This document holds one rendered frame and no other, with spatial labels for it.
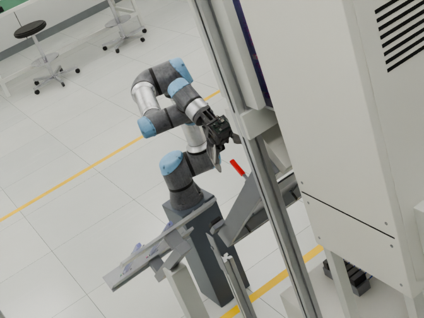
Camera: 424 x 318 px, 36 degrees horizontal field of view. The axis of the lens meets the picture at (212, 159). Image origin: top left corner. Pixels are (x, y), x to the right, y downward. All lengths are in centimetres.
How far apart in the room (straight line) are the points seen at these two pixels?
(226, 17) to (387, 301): 102
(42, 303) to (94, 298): 33
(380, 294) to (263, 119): 74
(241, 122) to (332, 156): 27
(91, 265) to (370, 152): 274
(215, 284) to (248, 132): 159
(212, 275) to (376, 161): 185
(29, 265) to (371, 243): 293
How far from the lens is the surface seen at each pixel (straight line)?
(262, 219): 235
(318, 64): 123
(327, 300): 207
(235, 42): 142
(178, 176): 276
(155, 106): 229
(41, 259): 409
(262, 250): 334
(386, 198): 130
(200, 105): 209
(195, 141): 271
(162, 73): 255
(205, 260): 295
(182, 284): 211
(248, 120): 153
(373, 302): 203
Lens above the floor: 204
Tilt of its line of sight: 28 degrees down
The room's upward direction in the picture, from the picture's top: 21 degrees counter-clockwise
